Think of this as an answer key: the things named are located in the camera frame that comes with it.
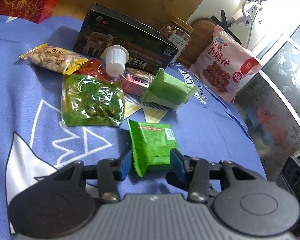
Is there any small green snack packet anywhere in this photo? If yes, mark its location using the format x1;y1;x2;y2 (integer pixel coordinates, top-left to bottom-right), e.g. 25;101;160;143
127;119;178;177

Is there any red spicy snack packet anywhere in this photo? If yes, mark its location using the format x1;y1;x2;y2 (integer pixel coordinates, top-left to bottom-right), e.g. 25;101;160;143
74;59;115;83

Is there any green pea snack bag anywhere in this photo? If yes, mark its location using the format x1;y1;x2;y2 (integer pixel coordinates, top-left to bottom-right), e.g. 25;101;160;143
62;74;125;127

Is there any green folded paper box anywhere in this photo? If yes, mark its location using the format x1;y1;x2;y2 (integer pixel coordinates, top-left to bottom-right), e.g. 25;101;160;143
140;68;198;111

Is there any pink small snack box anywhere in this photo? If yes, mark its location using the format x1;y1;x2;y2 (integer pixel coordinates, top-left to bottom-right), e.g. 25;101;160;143
118;67;155;96

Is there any pink twisted dough snack bag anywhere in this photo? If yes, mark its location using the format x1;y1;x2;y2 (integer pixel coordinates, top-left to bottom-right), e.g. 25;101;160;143
189;25;262;103

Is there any white jelly cup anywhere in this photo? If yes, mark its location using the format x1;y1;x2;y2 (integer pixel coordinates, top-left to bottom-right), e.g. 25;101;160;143
101;45;129;77

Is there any yellow peanut snack bag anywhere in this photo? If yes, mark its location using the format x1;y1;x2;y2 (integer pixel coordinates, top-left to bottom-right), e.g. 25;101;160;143
19;43;89;75

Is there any round wooden board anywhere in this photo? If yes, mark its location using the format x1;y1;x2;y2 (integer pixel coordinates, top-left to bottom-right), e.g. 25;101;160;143
177;17;217;69

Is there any black wool product box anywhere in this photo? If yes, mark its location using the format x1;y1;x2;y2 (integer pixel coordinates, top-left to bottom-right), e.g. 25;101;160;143
73;4;178;75

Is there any clear nut jar gold lid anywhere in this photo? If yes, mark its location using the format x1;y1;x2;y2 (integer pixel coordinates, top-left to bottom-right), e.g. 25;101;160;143
160;14;193;64

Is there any white power strip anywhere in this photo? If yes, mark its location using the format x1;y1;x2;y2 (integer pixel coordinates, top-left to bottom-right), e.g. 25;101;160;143
231;3;260;26

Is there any white cable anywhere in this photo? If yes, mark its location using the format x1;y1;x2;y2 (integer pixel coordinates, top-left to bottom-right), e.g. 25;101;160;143
246;7;260;49

